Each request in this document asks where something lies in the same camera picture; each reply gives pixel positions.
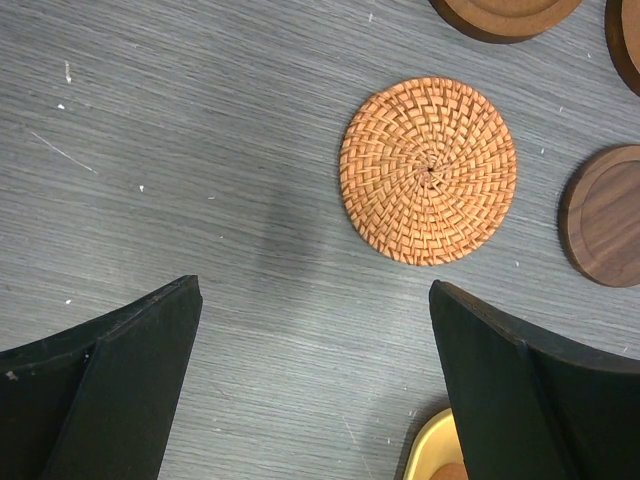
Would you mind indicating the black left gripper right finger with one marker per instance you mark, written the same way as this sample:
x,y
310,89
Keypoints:
x,y
529,403

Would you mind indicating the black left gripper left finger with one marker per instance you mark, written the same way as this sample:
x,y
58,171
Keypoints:
x,y
97,401

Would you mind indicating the dark walnut coaster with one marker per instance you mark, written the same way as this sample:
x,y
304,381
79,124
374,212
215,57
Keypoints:
x,y
598,217

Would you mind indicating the light woven coaster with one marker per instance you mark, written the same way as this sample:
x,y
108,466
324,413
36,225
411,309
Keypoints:
x,y
427,170

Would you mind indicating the dark brown ringed coaster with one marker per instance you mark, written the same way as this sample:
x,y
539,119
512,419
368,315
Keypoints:
x,y
622,37

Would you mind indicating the yellow plastic tray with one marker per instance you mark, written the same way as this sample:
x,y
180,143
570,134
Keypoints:
x,y
436,452

